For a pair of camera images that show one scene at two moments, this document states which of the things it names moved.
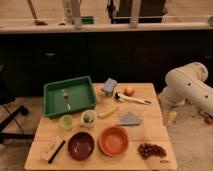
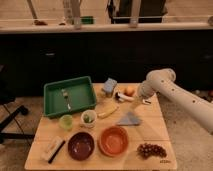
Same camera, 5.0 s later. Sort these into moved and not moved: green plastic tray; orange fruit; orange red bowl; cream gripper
Moved: cream gripper
Not moved: green plastic tray; orange fruit; orange red bowl
